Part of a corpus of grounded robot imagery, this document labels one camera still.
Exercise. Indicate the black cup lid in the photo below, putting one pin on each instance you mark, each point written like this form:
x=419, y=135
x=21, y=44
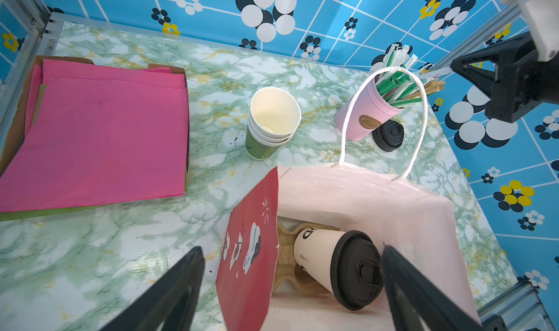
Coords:
x=358, y=280

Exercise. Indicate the stack of paper cups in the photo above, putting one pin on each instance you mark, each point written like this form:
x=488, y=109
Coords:
x=273, y=118

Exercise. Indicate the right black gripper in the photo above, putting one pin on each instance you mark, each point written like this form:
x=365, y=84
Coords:
x=518, y=83

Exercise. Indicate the black lid stack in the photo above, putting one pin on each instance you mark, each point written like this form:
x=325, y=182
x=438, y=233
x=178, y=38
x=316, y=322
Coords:
x=389, y=136

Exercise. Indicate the red paper gift bag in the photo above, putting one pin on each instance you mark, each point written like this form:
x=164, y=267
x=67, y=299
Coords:
x=390, y=209

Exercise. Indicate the white paper cup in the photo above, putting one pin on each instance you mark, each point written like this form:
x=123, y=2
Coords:
x=314, y=251

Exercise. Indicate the pink straw holder cup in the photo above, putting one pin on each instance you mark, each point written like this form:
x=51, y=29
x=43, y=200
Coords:
x=369, y=112

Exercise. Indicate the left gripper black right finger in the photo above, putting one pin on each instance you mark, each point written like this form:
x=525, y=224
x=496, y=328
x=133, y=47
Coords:
x=415, y=303

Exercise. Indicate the pink napkin stack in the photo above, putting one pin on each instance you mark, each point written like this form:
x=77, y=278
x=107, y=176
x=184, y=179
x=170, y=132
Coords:
x=86, y=136

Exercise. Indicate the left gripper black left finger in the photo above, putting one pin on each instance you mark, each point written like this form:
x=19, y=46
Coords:
x=171, y=302

